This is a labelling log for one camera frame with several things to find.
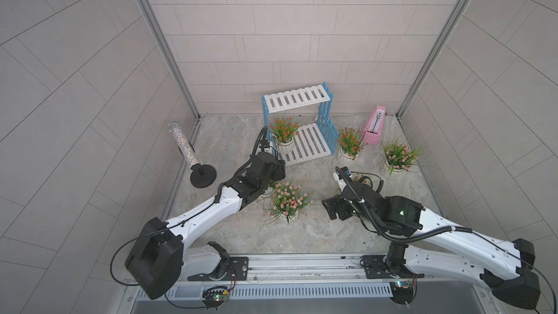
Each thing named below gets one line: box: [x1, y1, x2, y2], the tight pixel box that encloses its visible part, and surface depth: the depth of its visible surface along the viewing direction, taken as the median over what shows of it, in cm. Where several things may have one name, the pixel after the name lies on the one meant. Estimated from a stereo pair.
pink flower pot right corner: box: [383, 141, 422, 176], surface depth 86 cm
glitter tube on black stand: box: [167, 121, 217, 189], surface depth 82 cm
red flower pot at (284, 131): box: [268, 117, 300, 156], surface depth 95 cm
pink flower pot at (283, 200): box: [256, 177, 317, 227], surface depth 73 cm
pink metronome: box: [362, 106, 387, 145], surface depth 101 cm
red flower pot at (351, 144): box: [337, 127, 370, 165], surface depth 93 cm
